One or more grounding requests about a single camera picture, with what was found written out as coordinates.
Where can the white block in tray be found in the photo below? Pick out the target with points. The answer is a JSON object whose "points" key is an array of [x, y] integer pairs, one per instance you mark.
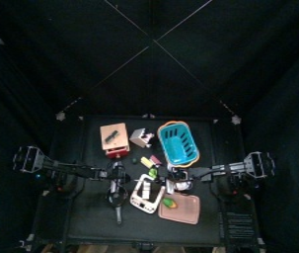
{"points": [[146, 190]]}

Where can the yellow toy food block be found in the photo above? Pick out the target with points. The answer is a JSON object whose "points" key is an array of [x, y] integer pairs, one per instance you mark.
{"points": [[146, 162]]}

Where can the black frying pan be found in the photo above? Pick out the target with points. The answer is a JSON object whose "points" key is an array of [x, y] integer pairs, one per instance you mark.
{"points": [[118, 197]]}

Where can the small dark green toy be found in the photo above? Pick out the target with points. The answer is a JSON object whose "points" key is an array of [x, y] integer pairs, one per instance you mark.
{"points": [[134, 160]]}

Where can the white toy cup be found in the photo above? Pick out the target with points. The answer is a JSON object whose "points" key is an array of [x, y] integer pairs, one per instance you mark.
{"points": [[184, 186]]}

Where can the white pink toy box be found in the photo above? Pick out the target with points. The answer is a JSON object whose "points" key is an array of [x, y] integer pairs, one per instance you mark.
{"points": [[141, 137]]}

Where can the pink toy food block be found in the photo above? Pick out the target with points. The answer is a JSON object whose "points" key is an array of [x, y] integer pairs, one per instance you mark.
{"points": [[156, 159]]}

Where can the blue basket orange rim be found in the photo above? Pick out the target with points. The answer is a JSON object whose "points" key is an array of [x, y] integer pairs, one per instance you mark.
{"points": [[178, 143]]}

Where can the green yellow toy sushi roll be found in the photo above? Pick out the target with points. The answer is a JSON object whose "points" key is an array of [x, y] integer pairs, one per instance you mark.
{"points": [[170, 203]]}

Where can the silver frame corner bracket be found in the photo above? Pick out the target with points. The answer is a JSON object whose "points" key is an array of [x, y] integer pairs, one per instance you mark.
{"points": [[236, 119], [61, 115]]}

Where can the bright green toy vegetable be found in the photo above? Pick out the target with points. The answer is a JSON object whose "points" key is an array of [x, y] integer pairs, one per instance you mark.
{"points": [[153, 172]]}

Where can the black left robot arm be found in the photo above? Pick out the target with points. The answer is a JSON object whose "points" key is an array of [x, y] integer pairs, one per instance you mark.
{"points": [[63, 165]]}

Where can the white plastic tray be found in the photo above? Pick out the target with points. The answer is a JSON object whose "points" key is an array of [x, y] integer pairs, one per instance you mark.
{"points": [[141, 201]]}

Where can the pink cutting board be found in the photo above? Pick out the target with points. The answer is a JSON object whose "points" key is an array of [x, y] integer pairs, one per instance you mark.
{"points": [[184, 209]]}

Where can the silver frame centre bracket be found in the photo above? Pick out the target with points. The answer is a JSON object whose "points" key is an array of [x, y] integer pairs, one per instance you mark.
{"points": [[148, 116]]}

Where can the wooden toy stove red drawer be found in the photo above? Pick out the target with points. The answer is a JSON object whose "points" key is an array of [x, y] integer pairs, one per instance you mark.
{"points": [[116, 139]]}

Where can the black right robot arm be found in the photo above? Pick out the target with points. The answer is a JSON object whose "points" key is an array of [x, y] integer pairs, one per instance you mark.
{"points": [[236, 168]]}

